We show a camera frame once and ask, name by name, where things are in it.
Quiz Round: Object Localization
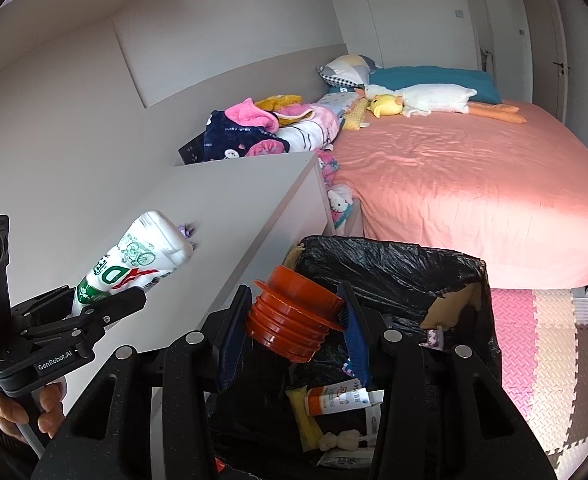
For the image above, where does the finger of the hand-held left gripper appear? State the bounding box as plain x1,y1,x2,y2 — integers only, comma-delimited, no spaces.
11,285,73,326
21,287,147,356

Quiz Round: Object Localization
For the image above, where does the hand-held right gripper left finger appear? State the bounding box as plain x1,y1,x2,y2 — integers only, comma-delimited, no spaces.
31,285,252,480

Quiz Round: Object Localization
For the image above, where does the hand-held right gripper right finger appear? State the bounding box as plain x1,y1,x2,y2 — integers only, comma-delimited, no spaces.
336,282,547,480

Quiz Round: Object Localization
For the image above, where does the green and white squeeze tube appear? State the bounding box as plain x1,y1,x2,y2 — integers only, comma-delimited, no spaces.
71,210,195,317

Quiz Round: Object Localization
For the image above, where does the orange and white carton box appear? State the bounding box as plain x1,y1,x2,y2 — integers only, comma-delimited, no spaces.
304,377,385,417

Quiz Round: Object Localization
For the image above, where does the orange collapsible cup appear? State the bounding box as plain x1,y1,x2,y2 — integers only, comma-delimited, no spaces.
245,265,346,363

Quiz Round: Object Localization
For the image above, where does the cardboard bin with black bag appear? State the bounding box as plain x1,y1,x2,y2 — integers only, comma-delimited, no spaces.
209,235,502,480

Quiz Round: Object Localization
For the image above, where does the person's left hand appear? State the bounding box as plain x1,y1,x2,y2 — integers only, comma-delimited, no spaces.
0,380,67,443

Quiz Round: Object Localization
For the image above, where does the yellow plastic packet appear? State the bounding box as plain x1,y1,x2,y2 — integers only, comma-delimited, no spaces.
285,386,325,453

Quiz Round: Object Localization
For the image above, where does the white crumpled wrapper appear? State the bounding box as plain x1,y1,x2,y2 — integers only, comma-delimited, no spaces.
321,430,377,452

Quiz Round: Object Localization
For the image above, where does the cartoon cat blanket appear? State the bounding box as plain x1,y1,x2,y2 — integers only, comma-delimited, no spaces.
318,150,359,235

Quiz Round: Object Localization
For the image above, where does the black flat device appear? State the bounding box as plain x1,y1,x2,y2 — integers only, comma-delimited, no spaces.
178,130,207,165

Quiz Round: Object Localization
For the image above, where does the bed with pink sheet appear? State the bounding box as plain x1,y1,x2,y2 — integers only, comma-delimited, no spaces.
331,99,588,291

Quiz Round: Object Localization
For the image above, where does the pink and beige foam mat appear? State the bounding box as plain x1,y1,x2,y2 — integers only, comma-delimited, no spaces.
489,287,588,480

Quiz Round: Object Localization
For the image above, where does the navy printed blanket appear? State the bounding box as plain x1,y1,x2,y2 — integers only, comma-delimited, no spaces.
203,110,291,162

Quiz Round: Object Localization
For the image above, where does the white cartoon blanket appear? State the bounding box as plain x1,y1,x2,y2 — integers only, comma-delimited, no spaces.
276,102,341,152

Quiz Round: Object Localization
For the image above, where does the yellow corn plush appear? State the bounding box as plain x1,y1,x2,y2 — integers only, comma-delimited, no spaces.
341,97,370,131

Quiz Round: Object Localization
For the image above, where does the pile of clothes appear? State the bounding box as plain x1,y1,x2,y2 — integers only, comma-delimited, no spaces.
224,98,320,157

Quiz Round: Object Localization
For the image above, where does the yellow duck plush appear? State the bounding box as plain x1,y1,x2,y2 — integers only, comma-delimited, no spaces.
366,94,404,119

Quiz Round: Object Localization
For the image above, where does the yellow cloth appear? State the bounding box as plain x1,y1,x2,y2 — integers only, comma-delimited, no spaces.
255,94,304,126

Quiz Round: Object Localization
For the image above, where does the white goose plush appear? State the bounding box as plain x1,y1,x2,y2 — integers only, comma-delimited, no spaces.
355,82,527,125

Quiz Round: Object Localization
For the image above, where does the patchwork checked pillow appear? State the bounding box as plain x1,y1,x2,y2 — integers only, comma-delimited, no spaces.
316,54,382,88

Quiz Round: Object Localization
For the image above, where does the teal pillow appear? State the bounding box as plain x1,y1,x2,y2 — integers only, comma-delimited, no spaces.
366,66,502,106

